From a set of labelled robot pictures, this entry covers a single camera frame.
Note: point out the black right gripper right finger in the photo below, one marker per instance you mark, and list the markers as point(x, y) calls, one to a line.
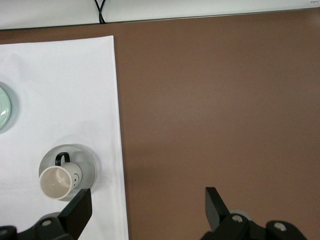
point(217, 217)

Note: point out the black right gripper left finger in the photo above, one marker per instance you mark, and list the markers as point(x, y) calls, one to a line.
point(75, 212)

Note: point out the gray round plate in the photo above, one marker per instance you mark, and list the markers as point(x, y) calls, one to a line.
point(86, 172)

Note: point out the green round plate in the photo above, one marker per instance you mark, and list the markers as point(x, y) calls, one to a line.
point(4, 110)

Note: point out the white square cloth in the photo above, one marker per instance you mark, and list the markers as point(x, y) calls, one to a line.
point(62, 100)

